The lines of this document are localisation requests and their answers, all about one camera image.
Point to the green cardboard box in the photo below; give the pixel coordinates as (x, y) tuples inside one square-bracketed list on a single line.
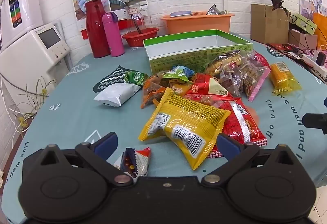
[(178, 58)]

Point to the large red snack packet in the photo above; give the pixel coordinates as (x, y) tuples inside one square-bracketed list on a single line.
[(237, 122)]

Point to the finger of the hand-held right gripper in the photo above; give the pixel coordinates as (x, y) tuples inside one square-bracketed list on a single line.
[(315, 123)]

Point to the small brown candy packet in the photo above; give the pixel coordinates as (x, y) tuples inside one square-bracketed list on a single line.
[(139, 161)]

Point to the pink-edged clear snack bag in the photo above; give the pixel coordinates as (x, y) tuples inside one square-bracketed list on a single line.
[(253, 73)]

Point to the dark stick utensil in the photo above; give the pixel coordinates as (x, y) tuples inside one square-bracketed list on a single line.
[(138, 26)]

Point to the green and blue snack packet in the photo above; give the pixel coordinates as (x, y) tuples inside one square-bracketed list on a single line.
[(178, 72)]

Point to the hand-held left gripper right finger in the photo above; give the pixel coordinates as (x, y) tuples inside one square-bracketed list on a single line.
[(227, 144)]

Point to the glass pitcher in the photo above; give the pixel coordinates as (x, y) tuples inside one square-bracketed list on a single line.
[(143, 17)]

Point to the yellow-orange snack packet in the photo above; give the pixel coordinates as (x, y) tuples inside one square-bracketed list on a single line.
[(282, 77)]

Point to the metal strainer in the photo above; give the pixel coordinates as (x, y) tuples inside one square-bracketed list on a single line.
[(212, 10)]

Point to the pink thermos bottle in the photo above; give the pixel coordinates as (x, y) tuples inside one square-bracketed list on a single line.
[(113, 37)]

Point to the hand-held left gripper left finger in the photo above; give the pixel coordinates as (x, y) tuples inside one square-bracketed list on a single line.
[(107, 146)]

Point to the small brown cardboard box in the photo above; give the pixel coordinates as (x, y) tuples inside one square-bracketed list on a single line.
[(302, 40)]

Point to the yellow flower plant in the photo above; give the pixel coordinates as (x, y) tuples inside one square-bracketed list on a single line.
[(21, 122)]

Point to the white power strip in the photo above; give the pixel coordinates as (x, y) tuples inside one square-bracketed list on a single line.
[(314, 64)]

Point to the large brown cardboard box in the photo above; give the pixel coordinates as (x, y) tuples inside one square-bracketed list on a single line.
[(268, 27)]

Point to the blue plate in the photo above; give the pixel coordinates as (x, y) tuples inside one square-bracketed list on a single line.
[(180, 13)]

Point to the red thermos jug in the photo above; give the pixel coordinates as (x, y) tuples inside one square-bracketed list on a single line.
[(94, 30)]

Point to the dark green snack packet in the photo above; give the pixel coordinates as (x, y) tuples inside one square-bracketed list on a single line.
[(135, 78)]

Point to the green shoe box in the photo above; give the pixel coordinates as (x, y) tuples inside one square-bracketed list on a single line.
[(305, 22)]

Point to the clear bag with brown label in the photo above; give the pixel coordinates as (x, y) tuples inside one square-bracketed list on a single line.
[(224, 62)]

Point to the dark purple plant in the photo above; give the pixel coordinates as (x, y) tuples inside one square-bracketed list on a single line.
[(278, 0)]

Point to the red plastic basket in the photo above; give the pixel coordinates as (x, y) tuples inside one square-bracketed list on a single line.
[(140, 39)]

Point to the orange bag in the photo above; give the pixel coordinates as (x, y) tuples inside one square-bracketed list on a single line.
[(320, 27)]

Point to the white wall-mounted appliance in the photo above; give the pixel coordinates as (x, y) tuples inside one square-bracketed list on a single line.
[(28, 2)]

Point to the clear bag of red dates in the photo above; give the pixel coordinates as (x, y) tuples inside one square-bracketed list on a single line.
[(231, 77)]

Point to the white snack packet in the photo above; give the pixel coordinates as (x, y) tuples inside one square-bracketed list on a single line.
[(115, 93)]

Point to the large yellow snack packet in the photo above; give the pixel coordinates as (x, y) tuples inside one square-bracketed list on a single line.
[(184, 116)]

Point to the orange snack packet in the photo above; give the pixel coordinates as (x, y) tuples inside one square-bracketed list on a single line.
[(153, 90)]

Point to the red packet with white label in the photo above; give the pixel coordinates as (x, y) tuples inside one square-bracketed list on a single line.
[(201, 86)]

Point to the orange plastic basin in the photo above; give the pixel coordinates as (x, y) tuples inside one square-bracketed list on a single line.
[(194, 25)]

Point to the white appliance with screen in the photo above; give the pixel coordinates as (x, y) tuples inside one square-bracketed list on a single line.
[(25, 55)]

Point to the black charger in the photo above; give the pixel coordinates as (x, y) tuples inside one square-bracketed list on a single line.
[(321, 58)]

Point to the teal printed tablecloth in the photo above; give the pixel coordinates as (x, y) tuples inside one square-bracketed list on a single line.
[(76, 116)]

